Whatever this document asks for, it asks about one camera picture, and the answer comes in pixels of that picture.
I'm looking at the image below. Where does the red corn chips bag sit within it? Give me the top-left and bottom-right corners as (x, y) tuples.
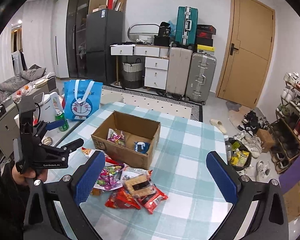
(104, 187), (141, 210)

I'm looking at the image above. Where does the cracker sandwich clear pack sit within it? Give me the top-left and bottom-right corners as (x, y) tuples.
(125, 174), (156, 198)

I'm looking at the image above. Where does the person's left hand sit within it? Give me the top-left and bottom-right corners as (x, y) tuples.
(12, 165), (48, 186)

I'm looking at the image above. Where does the white electric kettle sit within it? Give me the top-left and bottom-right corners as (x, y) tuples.
(33, 92), (63, 122)

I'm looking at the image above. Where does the blue Doraemon tote bag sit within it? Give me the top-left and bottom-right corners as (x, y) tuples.
(64, 79), (103, 121)

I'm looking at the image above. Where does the white sneaker on floor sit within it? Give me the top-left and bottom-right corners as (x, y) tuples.
(256, 160), (270, 183)

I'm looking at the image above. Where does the purple candy bag in box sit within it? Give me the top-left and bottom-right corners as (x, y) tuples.
(107, 128), (126, 147)

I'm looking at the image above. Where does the white red noodle snack bag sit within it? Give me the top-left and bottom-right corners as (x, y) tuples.
(120, 166), (152, 181)

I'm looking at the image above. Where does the trash bin with yellow wrappers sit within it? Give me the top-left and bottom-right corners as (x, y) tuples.
(228, 138), (252, 171)

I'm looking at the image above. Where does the cardboard SF Express box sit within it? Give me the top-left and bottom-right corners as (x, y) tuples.
(91, 111), (161, 170)

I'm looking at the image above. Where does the blue snack packet in box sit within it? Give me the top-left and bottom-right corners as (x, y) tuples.
(134, 141), (150, 154)

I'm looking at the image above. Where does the red black snack packet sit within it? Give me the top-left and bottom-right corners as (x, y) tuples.
(137, 186), (168, 215)

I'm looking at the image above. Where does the small cardboard box on floor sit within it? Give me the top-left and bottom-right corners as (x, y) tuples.
(256, 129), (276, 153)

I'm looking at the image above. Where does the shoe rack with shoes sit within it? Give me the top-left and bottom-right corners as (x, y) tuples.
(270, 72), (300, 174)

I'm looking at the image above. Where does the woven laundry basket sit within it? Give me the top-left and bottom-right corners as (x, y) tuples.
(121, 58), (145, 89)

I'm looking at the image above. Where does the checked green tablecloth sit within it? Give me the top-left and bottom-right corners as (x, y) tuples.
(63, 102), (230, 239)

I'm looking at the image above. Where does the beige slipper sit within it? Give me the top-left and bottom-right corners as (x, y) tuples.
(210, 119), (227, 135)

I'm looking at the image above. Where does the patterned floor rug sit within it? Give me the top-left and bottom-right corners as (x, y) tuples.
(101, 85), (203, 122)

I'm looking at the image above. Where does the black refrigerator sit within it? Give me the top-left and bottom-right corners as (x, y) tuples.
(86, 9), (123, 84)

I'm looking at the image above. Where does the white drawer desk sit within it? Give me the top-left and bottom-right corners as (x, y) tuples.
(110, 44), (170, 90)

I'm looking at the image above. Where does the dark glass cabinet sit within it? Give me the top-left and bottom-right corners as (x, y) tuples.
(65, 0), (109, 79)

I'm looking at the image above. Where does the oval mirror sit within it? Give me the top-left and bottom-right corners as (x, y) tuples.
(127, 23), (159, 44)

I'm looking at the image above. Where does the beige hard suitcase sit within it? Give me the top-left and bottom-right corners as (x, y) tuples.
(166, 47), (192, 96)

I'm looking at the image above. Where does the wooden door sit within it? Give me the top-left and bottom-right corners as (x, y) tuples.
(216, 0), (275, 108)

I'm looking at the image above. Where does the silver aluminium suitcase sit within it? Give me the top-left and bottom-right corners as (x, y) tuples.
(185, 53), (217, 105)

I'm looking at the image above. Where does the teal hard suitcase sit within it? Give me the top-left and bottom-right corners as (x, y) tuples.
(175, 7), (198, 49)

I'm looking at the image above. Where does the stack of shoe boxes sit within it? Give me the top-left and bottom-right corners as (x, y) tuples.
(195, 24), (216, 55)

